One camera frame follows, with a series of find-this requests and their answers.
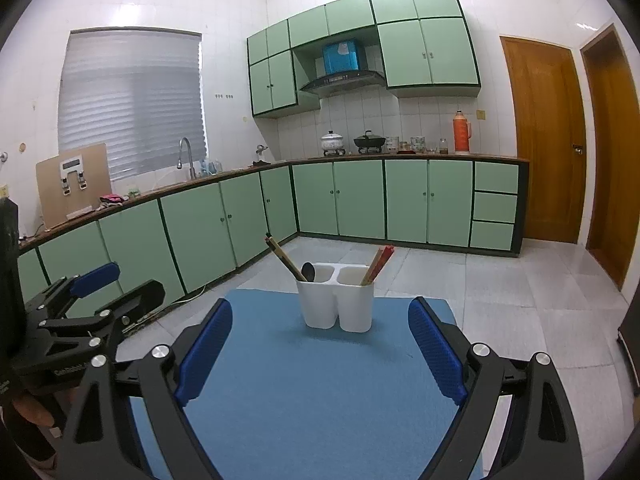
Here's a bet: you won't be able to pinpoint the blue table mat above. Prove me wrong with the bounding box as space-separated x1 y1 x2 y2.
127 287 483 480

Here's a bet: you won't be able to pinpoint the metal kitchen faucet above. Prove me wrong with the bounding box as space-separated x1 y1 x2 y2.
178 137 198 181

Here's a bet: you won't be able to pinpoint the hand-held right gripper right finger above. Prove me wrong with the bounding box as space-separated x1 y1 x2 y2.
407 296 586 480

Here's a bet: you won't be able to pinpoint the green cabinet above hood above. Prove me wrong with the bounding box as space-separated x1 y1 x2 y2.
287 2 377 52

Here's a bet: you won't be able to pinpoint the grey window blind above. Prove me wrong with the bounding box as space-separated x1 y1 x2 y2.
57 30 208 183

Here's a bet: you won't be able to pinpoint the large green wall cabinet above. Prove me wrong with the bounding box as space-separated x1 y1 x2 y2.
369 0 482 98

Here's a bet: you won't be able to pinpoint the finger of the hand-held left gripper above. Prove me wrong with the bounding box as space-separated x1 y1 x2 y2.
25 261 121 319
40 281 166 361

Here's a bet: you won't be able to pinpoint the white cooking pot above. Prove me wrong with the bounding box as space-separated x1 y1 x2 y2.
321 130 346 156

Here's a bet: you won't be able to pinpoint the dark furniture piece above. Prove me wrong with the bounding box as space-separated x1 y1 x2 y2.
617 290 640 386

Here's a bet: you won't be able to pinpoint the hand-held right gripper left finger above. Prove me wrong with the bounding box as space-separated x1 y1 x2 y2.
57 298 234 480

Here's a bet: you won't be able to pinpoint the wooden door with handle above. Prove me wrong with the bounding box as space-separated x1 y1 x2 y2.
500 35 587 245

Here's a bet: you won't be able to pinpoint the plain wooden door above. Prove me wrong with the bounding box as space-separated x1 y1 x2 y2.
580 22 640 291

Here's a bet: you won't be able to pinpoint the white two-compartment utensil holder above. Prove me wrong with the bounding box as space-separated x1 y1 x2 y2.
296 262 376 333

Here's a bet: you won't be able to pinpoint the green base kitchen cabinets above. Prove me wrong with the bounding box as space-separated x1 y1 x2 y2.
17 156 530 311

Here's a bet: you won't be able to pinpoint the orange thermos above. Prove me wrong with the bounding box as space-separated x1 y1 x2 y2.
453 110 473 155

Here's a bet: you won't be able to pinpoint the black range hood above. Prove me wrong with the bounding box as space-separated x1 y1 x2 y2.
300 71 387 97

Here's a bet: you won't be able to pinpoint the blue box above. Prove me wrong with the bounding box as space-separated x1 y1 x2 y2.
322 39 362 75

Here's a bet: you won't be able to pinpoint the brown wooden chopstick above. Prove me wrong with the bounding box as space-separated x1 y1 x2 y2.
269 234 309 281
265 235 307 282

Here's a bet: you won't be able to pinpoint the black wok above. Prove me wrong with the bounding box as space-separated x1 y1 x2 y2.
353 130 387 154

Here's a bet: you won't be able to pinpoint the cardboard board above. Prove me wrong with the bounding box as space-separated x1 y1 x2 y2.
35 143 110 228

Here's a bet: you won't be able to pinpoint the person's left hand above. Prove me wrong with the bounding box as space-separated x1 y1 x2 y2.
10 394 57 463

